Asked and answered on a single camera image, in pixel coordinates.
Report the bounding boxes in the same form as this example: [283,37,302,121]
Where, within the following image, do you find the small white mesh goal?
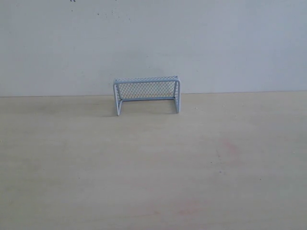
[113,76,181,116]

